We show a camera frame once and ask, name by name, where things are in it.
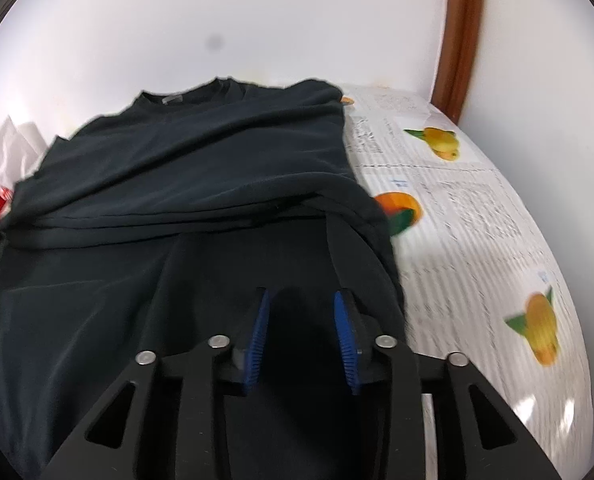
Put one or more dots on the brown wooden door frame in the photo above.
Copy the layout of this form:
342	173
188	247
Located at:
459	35

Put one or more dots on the white plastic bag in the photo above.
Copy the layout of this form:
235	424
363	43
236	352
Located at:
19	145

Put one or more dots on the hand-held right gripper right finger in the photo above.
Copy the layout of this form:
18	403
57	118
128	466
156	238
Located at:
344	337

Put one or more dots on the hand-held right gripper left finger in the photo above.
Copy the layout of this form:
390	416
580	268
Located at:
257	332

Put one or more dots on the black sweatshirt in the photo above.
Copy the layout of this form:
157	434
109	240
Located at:
152	170

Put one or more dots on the fruit print tablecloth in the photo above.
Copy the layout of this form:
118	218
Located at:
477	240

